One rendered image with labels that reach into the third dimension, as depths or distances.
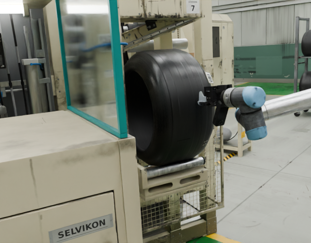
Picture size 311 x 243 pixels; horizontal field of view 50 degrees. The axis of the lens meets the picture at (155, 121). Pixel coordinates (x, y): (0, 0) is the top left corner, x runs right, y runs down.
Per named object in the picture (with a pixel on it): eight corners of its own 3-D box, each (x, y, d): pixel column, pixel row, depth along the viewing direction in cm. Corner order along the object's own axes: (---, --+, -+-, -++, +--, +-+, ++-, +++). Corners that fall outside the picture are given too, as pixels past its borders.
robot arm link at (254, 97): (254, 113, 112) (247, 89, 111) (232, 113, 122) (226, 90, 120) (270, 105, 115) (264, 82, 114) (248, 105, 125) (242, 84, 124)
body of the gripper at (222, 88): (217, 85, 139) (236, 83, 128) (219, 105, 140) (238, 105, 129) (202, 87, 135) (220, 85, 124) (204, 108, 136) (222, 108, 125)
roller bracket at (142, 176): (142, 190, 150) (141, 169, 148) (112, 166, 185) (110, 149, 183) (149, 188, 151) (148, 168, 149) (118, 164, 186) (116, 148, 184)
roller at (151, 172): (139, 168, 156) (139, 176, 158) (144, 174, 152) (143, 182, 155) (201, 154, 171) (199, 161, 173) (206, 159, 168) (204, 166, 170)
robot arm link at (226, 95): (246, 106, 125) (229, 109, 121) (237, 106, 129) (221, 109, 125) (244, 86, 124) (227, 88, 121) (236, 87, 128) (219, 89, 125)
